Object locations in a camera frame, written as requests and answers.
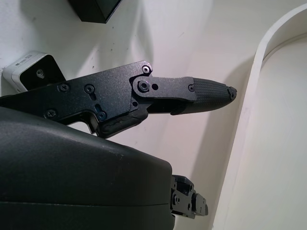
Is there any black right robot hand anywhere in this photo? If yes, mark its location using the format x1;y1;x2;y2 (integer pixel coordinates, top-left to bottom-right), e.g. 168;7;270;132
0;60;238;230

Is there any small silver depth camera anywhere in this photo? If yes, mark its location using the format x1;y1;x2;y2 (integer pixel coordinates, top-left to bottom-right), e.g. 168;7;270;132
1;50;66;92

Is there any black camera box base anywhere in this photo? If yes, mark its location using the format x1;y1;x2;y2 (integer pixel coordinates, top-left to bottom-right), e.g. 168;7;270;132
68;0;123;24

